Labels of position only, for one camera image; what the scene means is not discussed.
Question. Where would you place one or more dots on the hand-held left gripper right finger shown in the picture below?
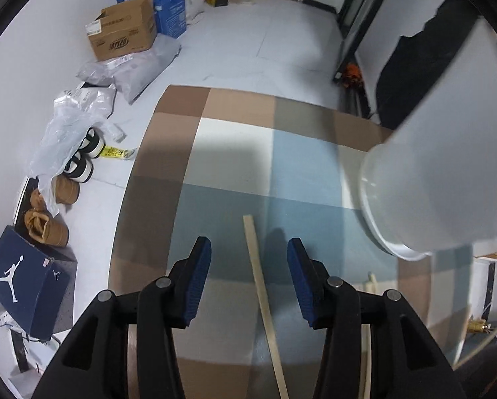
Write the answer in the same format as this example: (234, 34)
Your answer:
(300, 276)

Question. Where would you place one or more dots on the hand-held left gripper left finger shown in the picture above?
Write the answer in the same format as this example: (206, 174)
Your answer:
(198, 276)

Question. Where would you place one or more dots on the wooden chopstick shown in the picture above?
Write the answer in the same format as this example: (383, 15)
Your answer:
(367, 361)
(263, 299)

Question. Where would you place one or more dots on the checkered cloth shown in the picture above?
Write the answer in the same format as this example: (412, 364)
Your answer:
(232, 166)

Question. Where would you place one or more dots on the brown suede boot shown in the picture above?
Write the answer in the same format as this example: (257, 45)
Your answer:
(67, 189)
(44, 228)

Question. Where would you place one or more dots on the black and white sneaker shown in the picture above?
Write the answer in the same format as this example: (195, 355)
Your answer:
(80, 169)
(91, 143)

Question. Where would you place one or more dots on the navy shoe box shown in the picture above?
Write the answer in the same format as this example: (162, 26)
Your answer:
(28, 282)

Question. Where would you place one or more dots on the clear plastic bag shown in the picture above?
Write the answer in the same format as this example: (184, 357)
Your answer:
(71, 133)

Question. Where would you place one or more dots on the grey mailer bag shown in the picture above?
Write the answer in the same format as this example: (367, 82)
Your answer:
(140, 66)

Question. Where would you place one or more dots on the black backpack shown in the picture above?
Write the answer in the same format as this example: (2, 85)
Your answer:
(415, 62)

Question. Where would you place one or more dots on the brown cardboard box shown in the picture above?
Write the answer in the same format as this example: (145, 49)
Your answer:
(123, 27)

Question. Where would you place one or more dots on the blue cardboard box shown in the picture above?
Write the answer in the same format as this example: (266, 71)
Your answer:
(170, 6)

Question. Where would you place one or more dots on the dark sliding door frame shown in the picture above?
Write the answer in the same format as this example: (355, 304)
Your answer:
(363, 12)

